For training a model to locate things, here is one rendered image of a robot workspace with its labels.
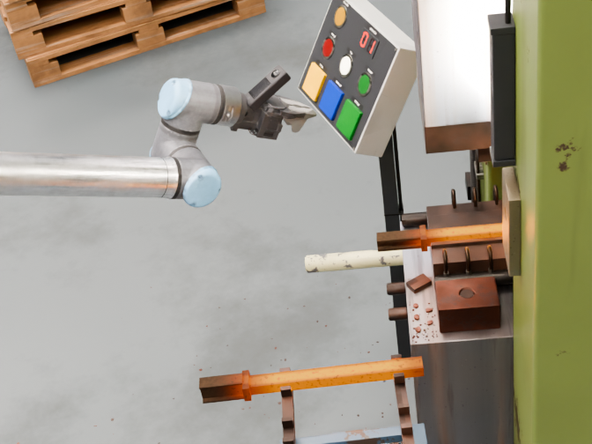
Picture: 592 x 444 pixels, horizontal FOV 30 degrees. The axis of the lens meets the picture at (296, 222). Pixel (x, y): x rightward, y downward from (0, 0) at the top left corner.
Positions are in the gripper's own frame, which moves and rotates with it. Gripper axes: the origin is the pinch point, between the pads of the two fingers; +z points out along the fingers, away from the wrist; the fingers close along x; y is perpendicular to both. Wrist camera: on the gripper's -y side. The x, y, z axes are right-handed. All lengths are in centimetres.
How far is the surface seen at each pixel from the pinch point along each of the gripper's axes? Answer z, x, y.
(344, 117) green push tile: 10.3, -1.3, 1.2
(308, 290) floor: 61, -54, 88
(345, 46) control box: 11.1, -13.3, -12.2
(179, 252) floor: 34, -96, 104
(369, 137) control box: 13.3, 7.0, 1.7
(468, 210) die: 19.2, 41.3, -0.6
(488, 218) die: 20, 47, -2
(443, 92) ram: -16, 59, -33
